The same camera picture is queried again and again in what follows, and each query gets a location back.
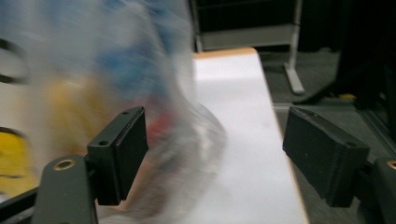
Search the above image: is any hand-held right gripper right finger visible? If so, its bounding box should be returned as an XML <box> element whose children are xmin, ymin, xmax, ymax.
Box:
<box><xmin>282</xmin><ymin>106</ymin><xmax>371</xmax><ymax>208</ymax></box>

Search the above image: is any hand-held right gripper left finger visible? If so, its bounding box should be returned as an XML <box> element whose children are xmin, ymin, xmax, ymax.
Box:
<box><xmin>87</xmin><ymin>106</ymin><xmax>149</xmax><ymax>206</ymax></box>

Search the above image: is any blue snack pouch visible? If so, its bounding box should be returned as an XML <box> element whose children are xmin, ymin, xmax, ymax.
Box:
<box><xmin>96</xmin><ymin>0</ymin><xmax>188</xmax><ymax>97</ymax></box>

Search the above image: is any clear plastic bag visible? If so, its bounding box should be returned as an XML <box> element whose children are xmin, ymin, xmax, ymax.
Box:
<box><xmin>0</xmin><ymin>0</ymin><xmax>228</xmax><ymax>224</ymax></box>

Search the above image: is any black stand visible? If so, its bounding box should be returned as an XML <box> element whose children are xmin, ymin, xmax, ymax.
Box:
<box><xmin>292</xmin><ymin>0</ymin><xmax>396</xmax><ymax>108</ymax></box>

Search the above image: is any white metal desk frame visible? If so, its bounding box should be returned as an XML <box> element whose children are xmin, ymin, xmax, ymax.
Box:
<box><xmin>190</xmin><ymin>0</ymin><xmax>306</xmax><ymax>96</ymax></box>

